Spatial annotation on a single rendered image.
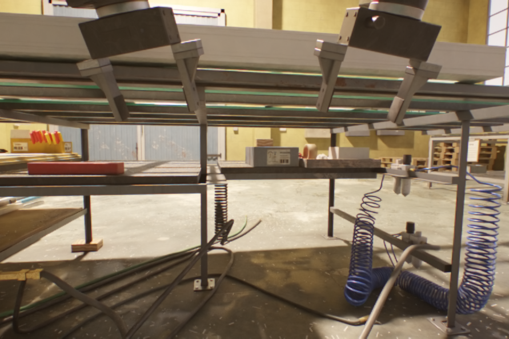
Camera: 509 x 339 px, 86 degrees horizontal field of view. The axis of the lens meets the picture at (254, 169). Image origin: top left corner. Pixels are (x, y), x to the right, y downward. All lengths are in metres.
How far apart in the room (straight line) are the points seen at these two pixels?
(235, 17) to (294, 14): 1.53
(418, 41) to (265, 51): 0.28
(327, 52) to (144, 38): 0.27
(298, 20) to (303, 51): 7.54
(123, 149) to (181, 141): 1.39
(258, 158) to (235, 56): 0.82
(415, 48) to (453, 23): 10.05
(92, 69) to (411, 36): 0.48
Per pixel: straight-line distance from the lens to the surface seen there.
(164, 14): 0.46
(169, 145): 7.14
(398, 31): 0.48
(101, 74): 0.53
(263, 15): 7.55
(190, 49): 0.45
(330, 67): 0.47
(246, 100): 0.88
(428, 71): 0.53
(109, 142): 7.45
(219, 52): 0.61
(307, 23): 8.23
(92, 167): 1.10
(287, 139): 7.44
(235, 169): 1.34
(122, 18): 0.48
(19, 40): 0.72
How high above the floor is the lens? 0.69
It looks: 5 degrees down
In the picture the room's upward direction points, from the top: straight up
